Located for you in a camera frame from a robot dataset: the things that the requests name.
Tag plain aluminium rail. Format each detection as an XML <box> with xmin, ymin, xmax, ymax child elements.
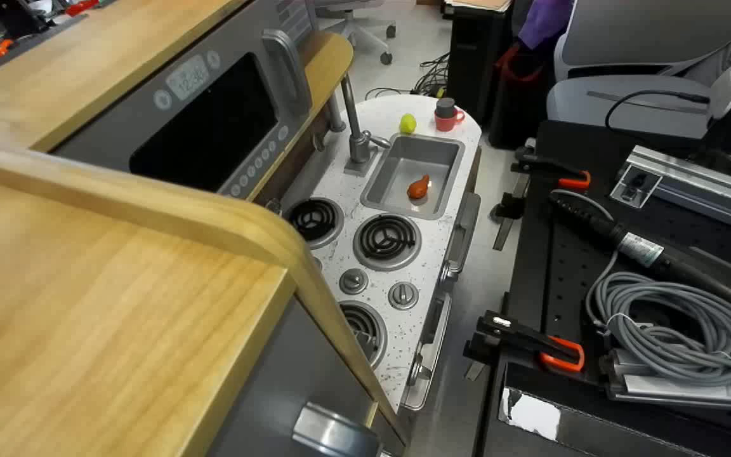
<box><xmin>607</xmin><ymin>353</ymin><xmax>731</xmax><ymax>417</ymax></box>

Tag wooden toy kitchen frame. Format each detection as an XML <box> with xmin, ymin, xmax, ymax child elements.
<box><xmin>0</xmin><ymin>0</ymin><xmax>487</xmax><ymax>457</ymax></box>

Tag yellow toy lemon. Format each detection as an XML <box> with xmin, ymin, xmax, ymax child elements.
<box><xmin>395</xmin><ymin>113</ymin><xmax>421</xmax><ymax>141</ymax></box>

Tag white paper label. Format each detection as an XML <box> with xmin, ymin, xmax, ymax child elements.
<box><xmin>500</xmin><ymin>386</ymin><xmax>566</xmax><ymax>445</ymax></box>

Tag black floor cables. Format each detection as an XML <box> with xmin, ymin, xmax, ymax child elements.
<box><xmin>409</xmin><ymin>48</ymin><xmax>453</xmax><ymax>99</ymax></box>

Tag grey coiled cable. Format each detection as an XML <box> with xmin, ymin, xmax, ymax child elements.
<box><xmin>583</xmin><ymin>251</ymin><xmax>731</xmax><ymax>390</ymax></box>

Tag black cabinet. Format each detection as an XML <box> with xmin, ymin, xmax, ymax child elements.
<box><xmin>443</xmin><ymin>0</ymin><xmax>517</xmax><ymax>136</ymax></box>

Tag grey stove knob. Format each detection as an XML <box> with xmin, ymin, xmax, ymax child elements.
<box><xmin>338</xmin><ymin>268</ymin><xmax>369</xmax><ymax>298</ymax></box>
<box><xmin>385</xmin><ymin>280</ymin><xmax>421</xmax><ymax>312</ymax></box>

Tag orange toy chicken drumstick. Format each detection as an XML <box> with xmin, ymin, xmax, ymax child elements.
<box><xmin>402</xmin><ymin>174</ymin><xmax>434</xmax><ymax>203</ymax></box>

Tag silver toy sink basin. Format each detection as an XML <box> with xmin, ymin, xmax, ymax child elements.
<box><xmin>360</xmin><ymin>136</ymin><xmax>466</xmax><ymax>221</ymax></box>

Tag large black coil stove burner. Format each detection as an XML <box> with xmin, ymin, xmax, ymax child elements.
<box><xmin>353</xmin><ymin>213</ymin><xmax>424</xmax><ymax>275</ymax></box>

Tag grey toy fridge door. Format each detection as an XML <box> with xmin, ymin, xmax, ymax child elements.
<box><xmin>208</xmin><ymin>296</ymin><xmax>402</xmax><ymax>457</ymax></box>

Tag white speckled countertop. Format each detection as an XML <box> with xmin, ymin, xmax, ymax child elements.
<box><xmin>279</xmin><ymin>91</ymin><xmax>484</xmax><ymax>414</ymax></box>

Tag red and yellow toy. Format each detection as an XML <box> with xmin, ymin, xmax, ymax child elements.
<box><xmin>432</xmin><ymin>94</ymin><xmax>466</xmax><ymax>136</ymax></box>

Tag purple cloth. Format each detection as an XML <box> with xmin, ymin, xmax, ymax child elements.
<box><xmin>514</xmin><ymin>0</ymin><xmax>572</xmax><ymax>54</ymax></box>

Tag grey cabinet front handle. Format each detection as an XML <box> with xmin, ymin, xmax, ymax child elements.
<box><xmin>416</xmin><ymin>192</ymin><xmax>481</xmax><ymax>348</ymax></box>

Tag black metal bracket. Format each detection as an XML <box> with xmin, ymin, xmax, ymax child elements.
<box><xmin>490</xmin><ymin>192</ymin><xmax>531</xmax><ymax>254</ymax></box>

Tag orange handled black clamp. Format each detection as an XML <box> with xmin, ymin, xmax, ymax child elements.
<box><xmin>462</xmin><ymin>307</ymin><xmax>589</xmax><ymax>378</ymax></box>
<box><xmin>509</xmin><ymin>147</ymin><xmax>595</xmax><ymax>195</ymax></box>

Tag black tool with silver collar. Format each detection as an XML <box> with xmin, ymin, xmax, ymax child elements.
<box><xmin>547</xmin><ymin>188</ymin><xmax>731</xmax><ymax>318</ymax></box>

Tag aluminium rail with black end plate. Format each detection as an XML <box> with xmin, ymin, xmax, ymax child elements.
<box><xmin>608</xmin><ymin>142</ymin><xmax>731</xmax><ymax>237</ymax></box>

